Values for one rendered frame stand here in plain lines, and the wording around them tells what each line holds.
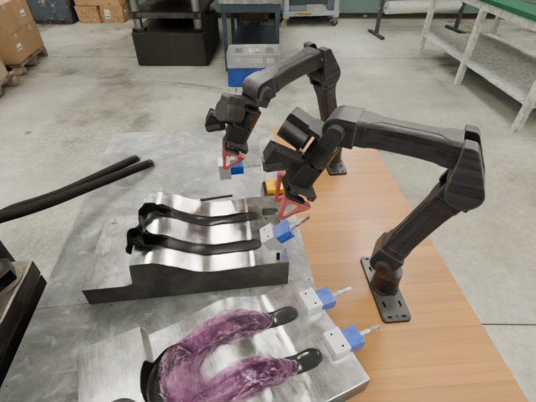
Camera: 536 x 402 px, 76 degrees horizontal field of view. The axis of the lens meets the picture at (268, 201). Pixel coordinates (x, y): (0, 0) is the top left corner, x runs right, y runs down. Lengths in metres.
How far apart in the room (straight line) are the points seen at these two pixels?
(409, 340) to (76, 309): 0.80
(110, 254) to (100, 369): 0.34
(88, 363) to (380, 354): 0.60
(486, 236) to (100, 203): 2.17
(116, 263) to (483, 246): 2.08
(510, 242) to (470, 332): 1.65
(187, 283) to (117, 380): 0.27
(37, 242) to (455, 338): 2.27
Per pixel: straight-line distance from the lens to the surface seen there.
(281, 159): 0.71
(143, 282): 0.90
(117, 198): 1.28
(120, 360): 0.75
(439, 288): 1.02
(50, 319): 1.01
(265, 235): 0.86
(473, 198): 0.69
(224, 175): 1.07
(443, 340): 0.93
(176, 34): 4.85
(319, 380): 0.75
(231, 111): 0.92
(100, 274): 0.96
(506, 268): 2.40
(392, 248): 0.82
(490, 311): 2.14
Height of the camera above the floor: 1.55
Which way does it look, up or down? 40 degrees down
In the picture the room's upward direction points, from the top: straight up
